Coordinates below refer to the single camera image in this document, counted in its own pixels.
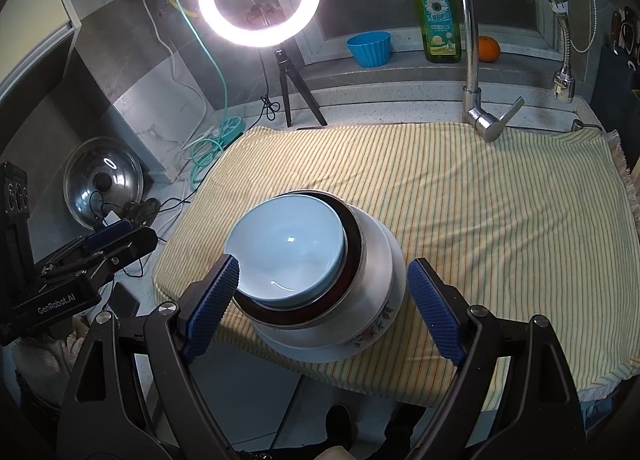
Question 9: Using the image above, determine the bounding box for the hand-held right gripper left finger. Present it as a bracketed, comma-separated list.
[57, 254, 241, 460]

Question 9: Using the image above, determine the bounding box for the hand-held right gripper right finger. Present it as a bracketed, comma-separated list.
[407, 257, 583, 460]

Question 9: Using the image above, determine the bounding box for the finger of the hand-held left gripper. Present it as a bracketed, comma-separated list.
[92, 226, 158, 285]
[37, 219, 135, 277]

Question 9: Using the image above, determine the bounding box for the large steel bowl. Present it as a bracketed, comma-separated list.
[250, 190, 406, 341]

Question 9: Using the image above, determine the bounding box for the white ceramic bowl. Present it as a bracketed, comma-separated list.
[223, 194, 347, 305]

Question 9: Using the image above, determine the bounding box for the steel bowl with red outside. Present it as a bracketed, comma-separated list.
[232, 190, 368, 326]

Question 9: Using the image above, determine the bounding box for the person's left hand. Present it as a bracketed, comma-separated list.
[12, 322, 78, 389]

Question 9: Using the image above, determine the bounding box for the dark green object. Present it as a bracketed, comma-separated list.
[122, 197, 161, 218]

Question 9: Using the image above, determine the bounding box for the steel pot lid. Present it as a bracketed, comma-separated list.
[63, 136, 145, 230]

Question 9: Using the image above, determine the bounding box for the yellow striped cloth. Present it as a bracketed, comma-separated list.
[152, 122, 640, 413]

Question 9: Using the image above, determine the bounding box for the person's black shoe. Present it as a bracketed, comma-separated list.
[325, 405, 353, 447]

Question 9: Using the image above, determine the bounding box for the teal round power strip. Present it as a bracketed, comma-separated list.
[212, 117, 246, 141]

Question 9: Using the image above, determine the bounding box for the black tripod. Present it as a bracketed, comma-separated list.
[272, 47, 328, 128]

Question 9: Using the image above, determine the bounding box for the orange fruit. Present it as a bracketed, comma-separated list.
[477, 36, 501, 63]

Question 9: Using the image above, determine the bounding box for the blue fluted cup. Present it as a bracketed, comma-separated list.
[346, 31, 392, 68]

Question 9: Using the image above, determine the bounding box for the chrome kitchen faucet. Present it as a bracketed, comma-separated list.
[461, 0, 576, 143]

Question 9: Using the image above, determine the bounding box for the green dish soap bottle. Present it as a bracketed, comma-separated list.
[411, 0, 462, 64]

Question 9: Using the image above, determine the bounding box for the white cable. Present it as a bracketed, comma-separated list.
[145, 0, 211, 143]

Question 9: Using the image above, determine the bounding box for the teal power cable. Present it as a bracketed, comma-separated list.
[187, 5, 236, 186]

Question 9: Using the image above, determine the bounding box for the black ring light cable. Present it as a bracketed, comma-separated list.
[259, 50, 281, 122]

